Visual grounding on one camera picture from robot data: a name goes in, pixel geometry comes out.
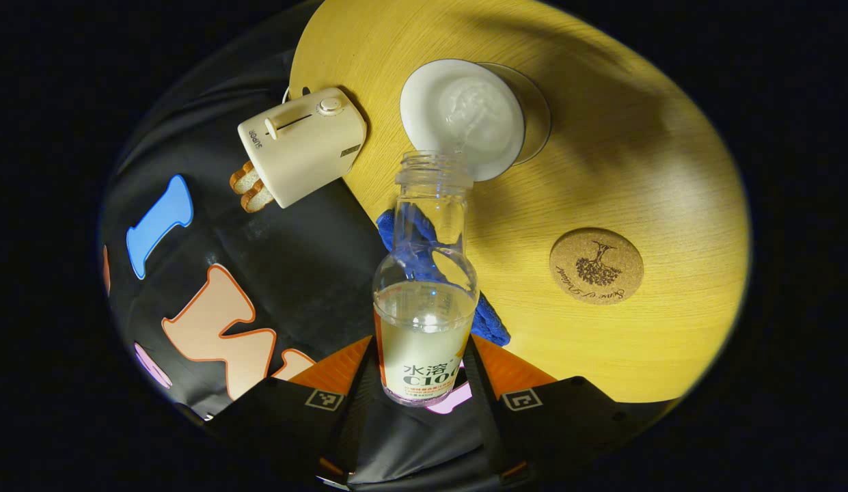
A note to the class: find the black backdrop cloth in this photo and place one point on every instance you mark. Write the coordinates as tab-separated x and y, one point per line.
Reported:
301	273

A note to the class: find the white toaster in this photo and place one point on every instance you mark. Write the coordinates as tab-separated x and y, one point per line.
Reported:
307	150

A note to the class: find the round cork coaster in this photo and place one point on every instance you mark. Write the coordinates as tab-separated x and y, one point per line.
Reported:
594	266

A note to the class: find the clear water bottle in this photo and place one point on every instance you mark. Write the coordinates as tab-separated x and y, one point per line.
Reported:
424	342

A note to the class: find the white teacup saucer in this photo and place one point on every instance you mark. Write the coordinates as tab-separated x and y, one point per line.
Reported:
538	116

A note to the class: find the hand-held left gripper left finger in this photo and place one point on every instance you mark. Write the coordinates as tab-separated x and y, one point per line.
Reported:
355	417

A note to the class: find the blue towel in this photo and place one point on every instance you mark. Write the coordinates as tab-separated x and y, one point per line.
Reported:
492	321

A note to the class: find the white teacup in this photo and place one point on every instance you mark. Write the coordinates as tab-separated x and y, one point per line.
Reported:
464	116

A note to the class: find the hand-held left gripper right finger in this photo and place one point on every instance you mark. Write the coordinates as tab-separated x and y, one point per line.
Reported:
488	417

